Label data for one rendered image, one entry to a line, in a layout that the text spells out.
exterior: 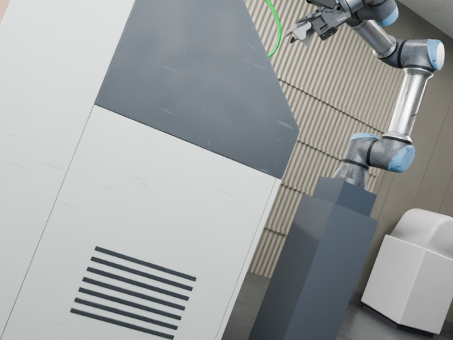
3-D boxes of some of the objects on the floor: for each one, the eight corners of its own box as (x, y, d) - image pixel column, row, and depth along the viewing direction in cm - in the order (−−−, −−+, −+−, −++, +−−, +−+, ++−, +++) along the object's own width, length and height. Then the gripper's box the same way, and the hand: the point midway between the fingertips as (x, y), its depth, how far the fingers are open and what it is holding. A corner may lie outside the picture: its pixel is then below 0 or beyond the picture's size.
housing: (-18, 383, 101) (189, -136, 105) (-139, 357, 94) (87, -196, 98) (71, 247, 237) (160, 24, 241) (24, 233, 230) (116, 3, 235)
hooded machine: (401, 318, 435) (437, 218, 439) (443, 343, 383) (483, 230, 387) (355, 303, 413) (394, 199, 416) (393, 328, 360) (437, 208, 364)
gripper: (350, 10, 116) (290, 50, 125) (355, 23, 129) (300, 59, 137) (336, -13, 118) (278, 29, 126) (342, 3, 130) (289, 40, 138)
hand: (288, 36), depth 131 cm, fingers open, 7 cm apart
